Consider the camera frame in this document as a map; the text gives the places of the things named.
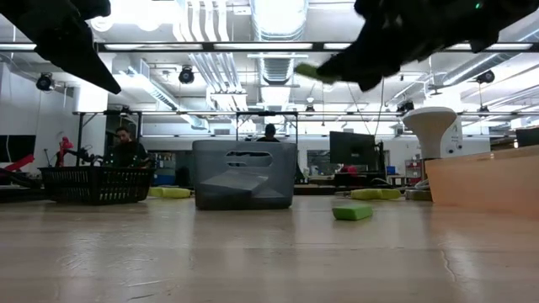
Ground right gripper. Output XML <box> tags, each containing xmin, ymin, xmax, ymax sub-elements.
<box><xmin>316</xmin><ymin>0</ymin><xmax>485</xmax><ymax>92</ymax></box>

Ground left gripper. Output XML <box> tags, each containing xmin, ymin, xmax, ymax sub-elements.
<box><xmin>0</xmin><ymin>0</ymin><xmax>122</xmax><ymax>95</ymax></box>

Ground green eraser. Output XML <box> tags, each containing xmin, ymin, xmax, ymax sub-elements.
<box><xmin>293</xmin><ymin>61</ymin><xmax>334</xmax><ymax>84</ymax></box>
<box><xmin>331</xmin><ymin>203</ymin><xmax>374</xmax><ymax>221</ymax></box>

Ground grey plastic bin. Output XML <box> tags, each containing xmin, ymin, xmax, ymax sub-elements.
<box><xmin>192</xmin><ymin>140</ymin><xmax>298</xmax><ymax>211</ymax></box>

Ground black desk monitor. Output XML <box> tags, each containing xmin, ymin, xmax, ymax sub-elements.
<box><xmin>328</xmin><ymin>130</ymin><xmax>376</xmax><ymax>167</ymax></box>

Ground red desk lamp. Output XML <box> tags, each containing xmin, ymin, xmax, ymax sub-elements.
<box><xmin>56</xmin><ymin>135</ymin><xmax>75</xmax><ymax>168</ymax></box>

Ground person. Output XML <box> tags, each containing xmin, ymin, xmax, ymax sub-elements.
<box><xmin>103</xmin><ymin>126</ymin><xmax>151</xmax><ymax>168</ymax></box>
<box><xmin>256</xmin><ymin>123</ymin><xmax>281</xmax><ymax>143</ymax></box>

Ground red angled object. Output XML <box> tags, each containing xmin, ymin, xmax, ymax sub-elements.
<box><xmin>3</xmin><ymin>154</ymin><xmax>38</xmax><ymax>173</ymax></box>

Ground white device with icons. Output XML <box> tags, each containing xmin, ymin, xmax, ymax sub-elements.
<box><xmin>441</xmin><ymin>125</ymin><xmax>492</xmax><ymax>157</ymax></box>

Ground black mesh basket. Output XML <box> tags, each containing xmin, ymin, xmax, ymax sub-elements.
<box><xmin>38</xmin><ymin>165</ymin><xmax>155</xmax><ymax>206</ymax></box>

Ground orange translucent bin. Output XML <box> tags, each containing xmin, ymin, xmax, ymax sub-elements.
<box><xmin>424</xmin><ymin>145</ymin><xmax>539</xmax><ymax>218</ymax></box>

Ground black background table frame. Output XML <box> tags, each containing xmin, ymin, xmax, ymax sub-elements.
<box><xmin>71</xmin><ymin>109</ymin><xmax>144</xmax><ymax>167</ymax></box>

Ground silver ceiling ventilation duct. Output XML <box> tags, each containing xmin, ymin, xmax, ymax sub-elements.
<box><xmin>250</xmin><ymin>0</ymin><xmax>311</xmax><ymax>85</ymax></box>

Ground black background rig frame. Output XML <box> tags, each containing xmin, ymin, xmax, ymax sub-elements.
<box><xmin>234</xmin><ymin>110</ymin><xmax>299</xmax><ymax>144</ymax></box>

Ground black wall monitor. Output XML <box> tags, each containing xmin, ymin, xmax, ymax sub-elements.
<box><xmin>0</xmin><ymin>135</ymin><xmax>37</xmax><ymax>163</ymax></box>

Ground yellow-handled pliers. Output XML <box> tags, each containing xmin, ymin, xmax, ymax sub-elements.
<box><xmin>350</xmin><ymin>188</ymin><xmax>403</xmax><ymax>201</ymax></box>
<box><xmin>147</xmin><ymin>186</ymin><xmax>193</xmax><ymax>199</ymax></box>

